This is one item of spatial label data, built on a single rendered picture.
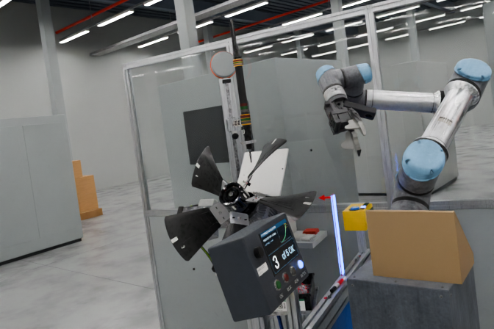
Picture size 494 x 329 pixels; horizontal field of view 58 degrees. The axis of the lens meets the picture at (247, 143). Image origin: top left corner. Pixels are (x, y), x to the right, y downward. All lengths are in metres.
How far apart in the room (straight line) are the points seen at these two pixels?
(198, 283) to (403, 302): 1.98
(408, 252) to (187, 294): 2.12
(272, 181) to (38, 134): 5.60
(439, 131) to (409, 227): 0.33
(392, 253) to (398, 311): 0.16
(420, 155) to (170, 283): 2.31
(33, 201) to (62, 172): 0.61
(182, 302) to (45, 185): 4.55
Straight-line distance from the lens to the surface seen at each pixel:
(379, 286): 1.45
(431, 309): 1.42
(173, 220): 2.10
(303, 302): 1.74
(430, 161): 1.44
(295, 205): 1.86
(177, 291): 3.34
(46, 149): 7.52
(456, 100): 1.63
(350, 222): 2.09
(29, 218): 7.42
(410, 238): 1.42
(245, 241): 1.08
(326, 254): 2.71
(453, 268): 1.42
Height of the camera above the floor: 1.52
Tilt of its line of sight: 3 degrees down
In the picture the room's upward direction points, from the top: 8 degrees counter-clockwise
